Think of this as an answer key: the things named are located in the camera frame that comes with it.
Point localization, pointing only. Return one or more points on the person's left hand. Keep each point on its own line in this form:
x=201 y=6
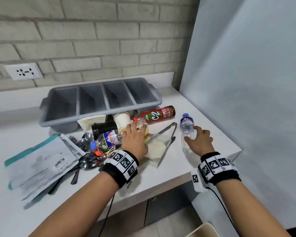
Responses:
x=134 y=143

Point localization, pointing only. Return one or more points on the person's right hand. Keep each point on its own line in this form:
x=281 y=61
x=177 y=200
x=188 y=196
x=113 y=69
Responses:
x=202 y=144

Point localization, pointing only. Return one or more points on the clear water bottle blue cap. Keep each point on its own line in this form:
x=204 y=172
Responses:
x=187 y=125

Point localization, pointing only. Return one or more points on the water bottle blue label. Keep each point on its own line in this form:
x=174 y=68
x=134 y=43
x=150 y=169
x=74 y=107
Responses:
x=108 y=139

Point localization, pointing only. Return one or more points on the white paper cup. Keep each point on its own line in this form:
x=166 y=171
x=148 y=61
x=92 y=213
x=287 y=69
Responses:
x=122 y=119

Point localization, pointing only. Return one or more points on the black cup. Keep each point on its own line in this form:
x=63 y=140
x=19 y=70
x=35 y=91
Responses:
x=102 y=128

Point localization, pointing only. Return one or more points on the red C2 apple bottle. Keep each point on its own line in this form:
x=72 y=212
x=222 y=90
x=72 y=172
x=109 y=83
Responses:
x=157 y=114

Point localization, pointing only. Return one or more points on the pile of steel forks spoons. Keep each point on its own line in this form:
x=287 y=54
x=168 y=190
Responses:
x=87 y=140

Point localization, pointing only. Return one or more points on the grey cutlery tray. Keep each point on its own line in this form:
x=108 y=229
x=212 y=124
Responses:
x=64 y=113

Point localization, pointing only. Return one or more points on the teal and white mailer bags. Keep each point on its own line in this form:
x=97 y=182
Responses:
x=39 y=165

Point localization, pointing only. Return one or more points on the person's right forearm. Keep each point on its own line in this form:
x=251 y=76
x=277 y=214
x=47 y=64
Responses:
x=246 y=209

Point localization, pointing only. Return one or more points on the person's left forearm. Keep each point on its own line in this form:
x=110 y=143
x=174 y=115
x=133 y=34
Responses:
x=83 y=204

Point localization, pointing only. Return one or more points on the cream waste bin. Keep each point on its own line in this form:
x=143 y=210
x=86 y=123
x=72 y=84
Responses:
x=202 y=232

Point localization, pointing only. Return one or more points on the white countertop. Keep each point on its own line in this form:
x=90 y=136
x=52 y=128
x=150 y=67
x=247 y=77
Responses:
x=5 y=135

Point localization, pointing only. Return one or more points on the black left wristband with markers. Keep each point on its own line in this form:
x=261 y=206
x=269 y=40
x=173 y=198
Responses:
x=120 y=165

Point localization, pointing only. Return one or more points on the black wristband with markers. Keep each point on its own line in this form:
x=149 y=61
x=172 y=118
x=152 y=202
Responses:
x=120 y=165
x=217 y=167

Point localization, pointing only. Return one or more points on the black right wristband with markers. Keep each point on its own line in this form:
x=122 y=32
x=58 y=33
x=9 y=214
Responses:
x=217 y=167

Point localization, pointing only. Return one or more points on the grey base cabinet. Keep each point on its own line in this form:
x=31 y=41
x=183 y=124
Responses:
x=162 y=207

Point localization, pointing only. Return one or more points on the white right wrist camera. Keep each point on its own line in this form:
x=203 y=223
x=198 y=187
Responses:
x=196 y=181

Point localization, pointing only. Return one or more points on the white wall socket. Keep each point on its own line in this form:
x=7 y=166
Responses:
x=23 y=71

